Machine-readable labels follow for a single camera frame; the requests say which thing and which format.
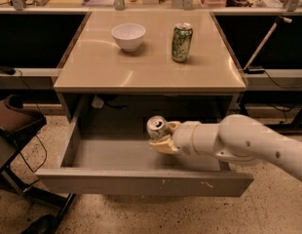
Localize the green soda can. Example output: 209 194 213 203
171 22 193 62

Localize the open grey top drawer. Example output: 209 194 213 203
37 95 253 197

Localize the white stick with black base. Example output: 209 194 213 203
243 15 293 75

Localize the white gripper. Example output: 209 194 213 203
150 121 199 155

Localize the white crushed 7up can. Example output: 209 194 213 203
146 116 172 140

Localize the black table leg stand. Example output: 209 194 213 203
239 102 247 116

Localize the white ceramic bowl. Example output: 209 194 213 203
111 23 145 52

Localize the black power adapter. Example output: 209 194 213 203
0 66 16 75

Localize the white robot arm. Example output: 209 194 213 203
147 114 302 181

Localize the dark brown chair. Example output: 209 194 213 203
0 95 76 234

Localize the beige cabinet counter unit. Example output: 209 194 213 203
53 9 246 125

